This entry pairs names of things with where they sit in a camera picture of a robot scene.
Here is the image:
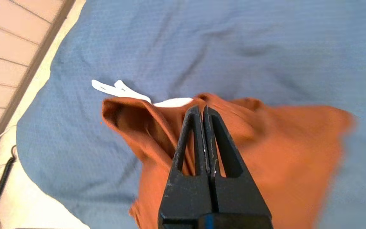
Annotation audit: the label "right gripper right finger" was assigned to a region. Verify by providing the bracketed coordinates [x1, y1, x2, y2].
[204, 106, 272, 215]

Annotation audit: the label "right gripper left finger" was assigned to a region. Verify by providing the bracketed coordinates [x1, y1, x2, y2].
[158, 106, 214, 229]

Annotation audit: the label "brown drawstring shorts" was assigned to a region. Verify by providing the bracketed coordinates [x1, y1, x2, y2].
[91, 80, 356, 229]

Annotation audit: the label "blue bed sheet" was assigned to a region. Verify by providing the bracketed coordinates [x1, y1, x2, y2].
[16, 0, 366, 229]

